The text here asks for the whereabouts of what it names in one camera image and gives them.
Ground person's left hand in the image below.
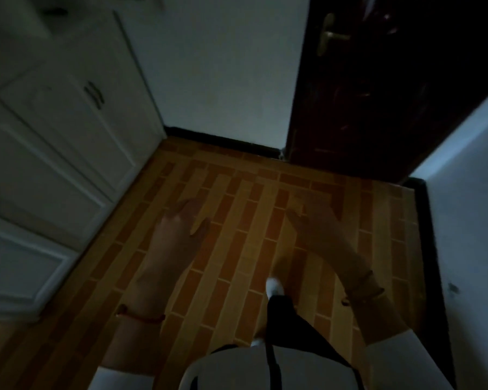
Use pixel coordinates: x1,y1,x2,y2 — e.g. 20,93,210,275
122,197,212,319

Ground person's right hand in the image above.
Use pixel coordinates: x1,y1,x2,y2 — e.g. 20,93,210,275
285,194,385,301

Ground person's left forearm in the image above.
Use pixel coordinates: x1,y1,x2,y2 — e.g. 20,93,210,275
101,314,166,372

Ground person's right forearm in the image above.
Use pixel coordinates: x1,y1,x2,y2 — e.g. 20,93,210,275
343,290,412,346

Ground white shoe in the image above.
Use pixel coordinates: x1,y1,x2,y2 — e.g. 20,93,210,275
265,277,285,299

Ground black baseboard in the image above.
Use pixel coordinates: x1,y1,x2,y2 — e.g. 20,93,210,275
164,126,284,160
400,176,458,390

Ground black trousers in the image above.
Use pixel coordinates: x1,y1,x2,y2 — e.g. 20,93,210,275
265,294,352,364

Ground white long-sleeved top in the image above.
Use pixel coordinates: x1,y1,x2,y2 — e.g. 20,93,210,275
87,328,456,390

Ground white cabinet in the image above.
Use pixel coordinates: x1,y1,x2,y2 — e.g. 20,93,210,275
0,0,167,323

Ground dark wooden door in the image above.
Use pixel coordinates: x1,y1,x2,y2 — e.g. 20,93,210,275
285,0,488,184

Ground brass door handle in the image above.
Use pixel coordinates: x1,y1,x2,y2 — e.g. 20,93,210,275
316,13,351,57

